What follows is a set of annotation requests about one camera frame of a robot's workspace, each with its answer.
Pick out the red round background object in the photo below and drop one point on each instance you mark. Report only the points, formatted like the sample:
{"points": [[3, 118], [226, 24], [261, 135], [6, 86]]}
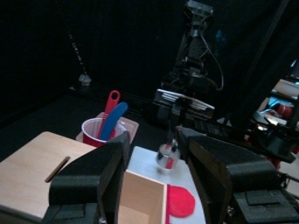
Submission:
{"points": [[285, 110]]}

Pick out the pink flat tray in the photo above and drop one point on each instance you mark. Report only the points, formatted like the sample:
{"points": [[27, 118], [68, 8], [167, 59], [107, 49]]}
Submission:
{"points": [[130, 124]]}

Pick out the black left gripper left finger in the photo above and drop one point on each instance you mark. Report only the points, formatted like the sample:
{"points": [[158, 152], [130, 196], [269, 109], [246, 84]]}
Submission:
{"points": [[90, 172]]}

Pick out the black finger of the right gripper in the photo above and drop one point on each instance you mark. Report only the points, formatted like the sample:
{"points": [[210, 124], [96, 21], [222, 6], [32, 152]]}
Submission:
{"points": [[174, 125]]}

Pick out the blue plastic tool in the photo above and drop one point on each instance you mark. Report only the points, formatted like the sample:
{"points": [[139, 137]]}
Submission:
{"points": [[115, 118]]}

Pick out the red flat dough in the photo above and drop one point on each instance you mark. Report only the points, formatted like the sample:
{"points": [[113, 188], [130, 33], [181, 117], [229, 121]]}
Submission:
{"points": [[181, 201]]}

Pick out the light wooden drawer cabinet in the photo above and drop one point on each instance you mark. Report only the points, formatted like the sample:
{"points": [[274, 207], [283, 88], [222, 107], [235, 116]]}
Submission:
{"points": [[27, 175]]}

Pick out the red plastic cup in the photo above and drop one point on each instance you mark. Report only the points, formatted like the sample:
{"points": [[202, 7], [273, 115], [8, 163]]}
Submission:
{"points": [[90, 132]]}

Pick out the red plastic tool with loop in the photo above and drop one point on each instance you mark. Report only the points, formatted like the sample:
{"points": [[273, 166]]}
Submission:
{"points": [[110, 106]]}

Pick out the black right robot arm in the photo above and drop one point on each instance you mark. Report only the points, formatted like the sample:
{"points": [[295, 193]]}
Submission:
{"points": [[194, 58]]}

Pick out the white cutting mat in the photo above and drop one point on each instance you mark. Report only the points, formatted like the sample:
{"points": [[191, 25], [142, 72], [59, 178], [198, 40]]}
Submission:
{"points": [[147, 163]]}

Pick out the black equipment base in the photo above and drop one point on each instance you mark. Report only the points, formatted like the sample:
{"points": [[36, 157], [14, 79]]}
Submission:
{"points": [[274, 143]]}

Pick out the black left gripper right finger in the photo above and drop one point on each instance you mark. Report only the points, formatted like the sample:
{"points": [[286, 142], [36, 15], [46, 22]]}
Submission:
{"points": [[218, 163]]}

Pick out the light wooden drawer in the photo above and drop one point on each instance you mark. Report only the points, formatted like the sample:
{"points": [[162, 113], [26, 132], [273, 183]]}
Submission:
{"points": [[142, 195]]}

